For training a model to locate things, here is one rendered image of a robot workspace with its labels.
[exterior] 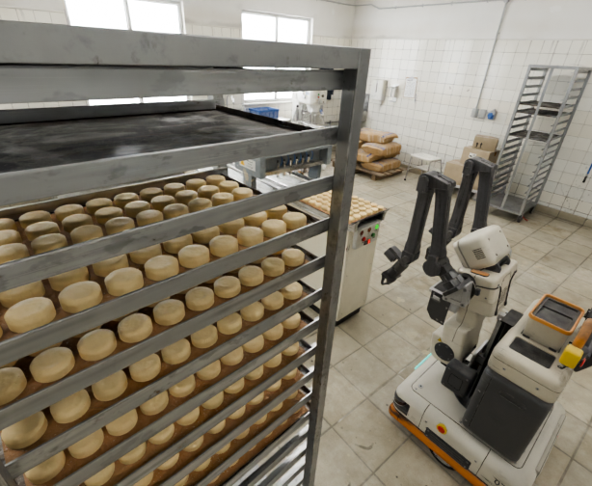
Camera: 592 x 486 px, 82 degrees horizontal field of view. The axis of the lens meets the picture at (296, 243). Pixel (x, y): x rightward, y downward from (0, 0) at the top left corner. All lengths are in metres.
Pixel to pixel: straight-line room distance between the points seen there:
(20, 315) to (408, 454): 1.94
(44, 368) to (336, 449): 1.71
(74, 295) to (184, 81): 0.31
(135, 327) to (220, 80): 0.39
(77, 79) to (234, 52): 0.17
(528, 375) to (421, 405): 0.60
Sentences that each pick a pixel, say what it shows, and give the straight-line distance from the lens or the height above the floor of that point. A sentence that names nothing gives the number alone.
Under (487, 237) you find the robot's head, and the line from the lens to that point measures 1.68.
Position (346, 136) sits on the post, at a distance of 0.64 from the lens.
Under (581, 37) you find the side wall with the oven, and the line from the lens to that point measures 5.77.
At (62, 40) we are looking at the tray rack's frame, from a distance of 0.39.
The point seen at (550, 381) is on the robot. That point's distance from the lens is 1.64.
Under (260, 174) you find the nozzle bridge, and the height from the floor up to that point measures 1.06.
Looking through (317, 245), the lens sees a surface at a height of 0.62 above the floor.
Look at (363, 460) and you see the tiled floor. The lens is 2.10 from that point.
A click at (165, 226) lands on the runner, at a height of 1.60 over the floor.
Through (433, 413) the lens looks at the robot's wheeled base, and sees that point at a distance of 2.02.
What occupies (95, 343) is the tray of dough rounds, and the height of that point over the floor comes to 1.42.
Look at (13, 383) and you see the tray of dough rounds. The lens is 0.59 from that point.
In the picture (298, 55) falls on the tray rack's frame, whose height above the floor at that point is 1.80.
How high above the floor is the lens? 1.81
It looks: 29 degrees down
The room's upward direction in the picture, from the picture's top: 3 degrees clockwise
